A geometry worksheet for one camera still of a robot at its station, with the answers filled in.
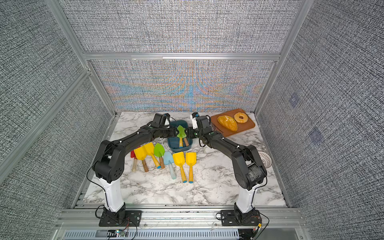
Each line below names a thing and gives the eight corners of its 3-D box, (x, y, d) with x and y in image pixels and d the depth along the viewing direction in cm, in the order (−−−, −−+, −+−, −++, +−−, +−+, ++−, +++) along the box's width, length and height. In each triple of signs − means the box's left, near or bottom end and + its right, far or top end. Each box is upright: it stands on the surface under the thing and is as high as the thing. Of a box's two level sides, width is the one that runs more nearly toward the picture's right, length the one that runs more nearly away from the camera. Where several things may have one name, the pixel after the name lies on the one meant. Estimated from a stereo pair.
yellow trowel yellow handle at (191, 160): (185, 183, 87) (184, 181, 85) (185, 153, 99) (185, 152, 97) (196, 183, 87) (196, 181, 85) (196, 153, 99) (196, 152, 97)
